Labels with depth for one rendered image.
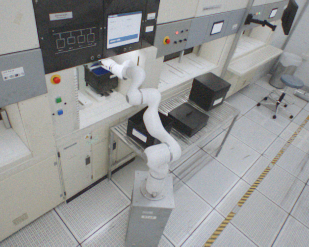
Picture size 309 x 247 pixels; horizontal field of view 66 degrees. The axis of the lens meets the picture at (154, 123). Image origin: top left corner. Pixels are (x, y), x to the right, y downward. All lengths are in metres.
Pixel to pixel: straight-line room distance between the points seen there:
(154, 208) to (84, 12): 1.26
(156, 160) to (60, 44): 0.83
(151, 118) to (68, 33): 0.66
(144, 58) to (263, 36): 2.98
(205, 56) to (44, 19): 2.32
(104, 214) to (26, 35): 1.69
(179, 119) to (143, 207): 0.85
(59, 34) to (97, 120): 0.79
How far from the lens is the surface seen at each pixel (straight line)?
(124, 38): 1.73
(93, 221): 2.41
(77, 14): 1.47
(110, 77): 2.09
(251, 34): 4.63
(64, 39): 1.47
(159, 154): 1.34
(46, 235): 2.41
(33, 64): 1.44
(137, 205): 1.62
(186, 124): 2.08
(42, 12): 1.38
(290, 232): 2.98
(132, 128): 1.91
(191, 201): 2.64
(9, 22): 1.34
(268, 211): 2.98
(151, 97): 1.50
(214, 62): 3.25
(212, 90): 2.37
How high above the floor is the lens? 2.16
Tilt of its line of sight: 40 degrees down
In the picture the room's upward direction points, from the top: 12 degrees clockwise
